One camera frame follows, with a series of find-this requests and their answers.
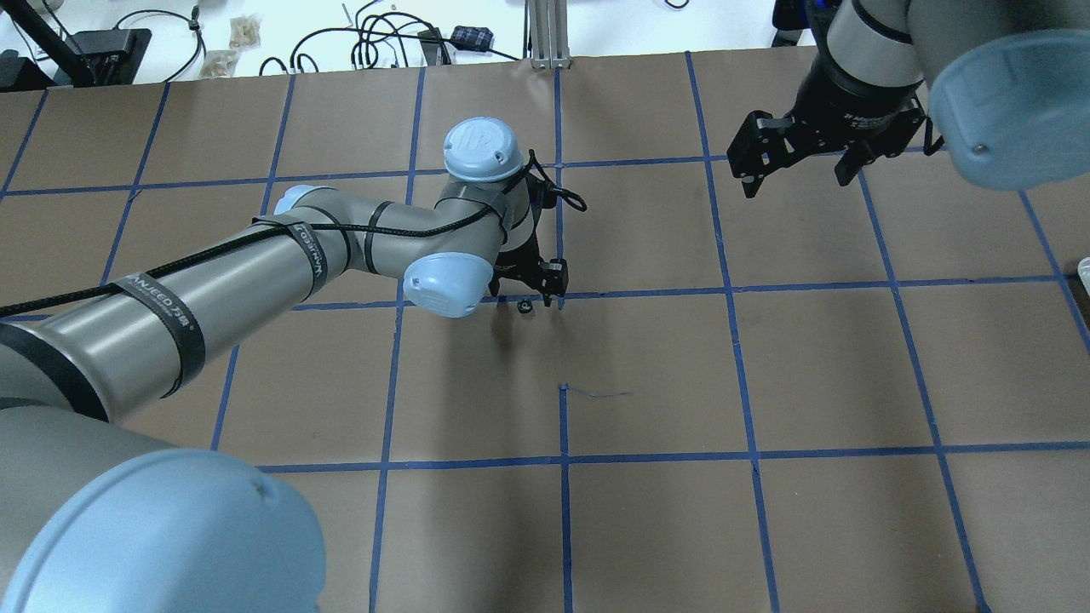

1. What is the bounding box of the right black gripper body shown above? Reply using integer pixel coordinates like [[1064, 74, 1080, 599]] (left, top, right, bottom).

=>
[[785, 55, 924, 157]]

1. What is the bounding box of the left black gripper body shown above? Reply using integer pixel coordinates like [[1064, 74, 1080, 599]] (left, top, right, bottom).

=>
[[491, 239, 548, 296]]

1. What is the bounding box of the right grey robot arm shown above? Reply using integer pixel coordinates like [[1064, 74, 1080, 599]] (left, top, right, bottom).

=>
[[727, 1, 1089, 199]]

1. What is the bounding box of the silver metal tray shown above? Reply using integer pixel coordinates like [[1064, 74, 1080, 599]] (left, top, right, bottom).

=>
[[1076, 256, 1090, 296]]

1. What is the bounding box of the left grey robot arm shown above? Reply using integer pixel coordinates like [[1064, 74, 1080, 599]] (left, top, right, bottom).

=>
[[3, 117, 588, 612]]

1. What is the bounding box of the small blue checkered device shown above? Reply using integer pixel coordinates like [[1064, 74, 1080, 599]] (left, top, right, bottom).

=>
[[449, 25, 495, 52]]

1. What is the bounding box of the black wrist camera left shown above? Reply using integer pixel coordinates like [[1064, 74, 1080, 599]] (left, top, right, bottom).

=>
[[525, 167, 588, 225]]

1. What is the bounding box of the aluminium frame post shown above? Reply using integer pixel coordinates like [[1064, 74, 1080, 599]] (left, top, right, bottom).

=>
[[525, 0, 571, 70]]

